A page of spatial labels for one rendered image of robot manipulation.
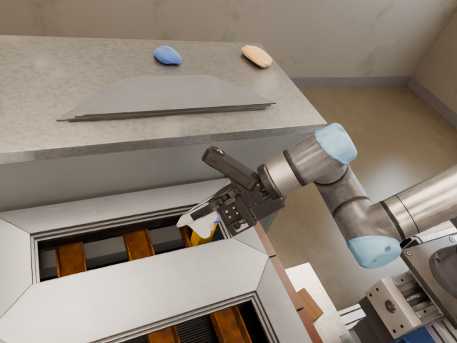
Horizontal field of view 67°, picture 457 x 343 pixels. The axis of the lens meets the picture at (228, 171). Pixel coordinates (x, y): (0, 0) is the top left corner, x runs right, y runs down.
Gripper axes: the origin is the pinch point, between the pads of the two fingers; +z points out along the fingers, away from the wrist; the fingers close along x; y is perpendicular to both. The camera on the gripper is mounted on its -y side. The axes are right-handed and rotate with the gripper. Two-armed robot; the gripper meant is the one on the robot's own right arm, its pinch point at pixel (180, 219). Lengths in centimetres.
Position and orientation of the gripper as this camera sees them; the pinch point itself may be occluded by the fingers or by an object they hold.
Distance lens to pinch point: 70.5
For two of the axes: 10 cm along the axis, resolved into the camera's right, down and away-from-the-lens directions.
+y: 5.3, 8.4, 1.0
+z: -8.4, 4.9, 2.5
